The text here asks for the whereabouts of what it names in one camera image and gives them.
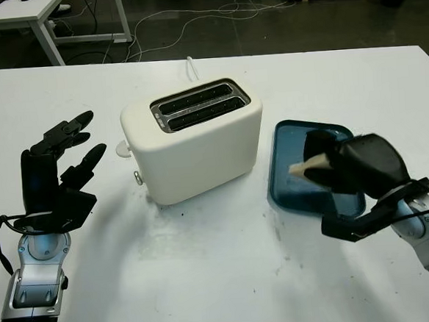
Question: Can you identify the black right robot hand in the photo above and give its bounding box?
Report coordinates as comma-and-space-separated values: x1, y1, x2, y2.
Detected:
300, 124, 414, 209

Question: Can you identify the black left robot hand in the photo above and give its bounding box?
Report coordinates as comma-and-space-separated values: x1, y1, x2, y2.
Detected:
15, 109, 113, 219

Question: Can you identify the slice of bread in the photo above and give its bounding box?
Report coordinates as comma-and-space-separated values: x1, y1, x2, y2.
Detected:
287, 152, 331, 182

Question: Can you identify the blue plastic tray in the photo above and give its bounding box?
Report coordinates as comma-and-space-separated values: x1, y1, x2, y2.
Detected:
262, 113, 369, 224

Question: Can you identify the cream two-slot toaster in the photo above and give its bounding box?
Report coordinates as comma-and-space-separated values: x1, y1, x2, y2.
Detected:
117, 74, 271, 209

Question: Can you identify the white office desk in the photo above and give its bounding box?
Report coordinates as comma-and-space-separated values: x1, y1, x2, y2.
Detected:
0, 0, 134, 70

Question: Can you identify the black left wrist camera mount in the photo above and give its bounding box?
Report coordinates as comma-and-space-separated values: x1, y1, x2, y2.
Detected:
56, 183, 99, 232

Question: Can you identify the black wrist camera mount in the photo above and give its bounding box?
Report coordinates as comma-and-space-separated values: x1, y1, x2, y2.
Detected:
318, 177, 429, 245
56, 183, 99, 232

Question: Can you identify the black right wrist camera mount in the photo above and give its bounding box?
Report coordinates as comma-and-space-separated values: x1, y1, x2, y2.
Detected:
318, 177, 429, 245

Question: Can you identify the white toaster power cord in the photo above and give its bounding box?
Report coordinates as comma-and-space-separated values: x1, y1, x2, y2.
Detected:
184, 54, 201, 83

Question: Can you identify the white floor cable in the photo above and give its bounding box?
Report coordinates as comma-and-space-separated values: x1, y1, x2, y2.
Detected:
122, 0, 296, 61

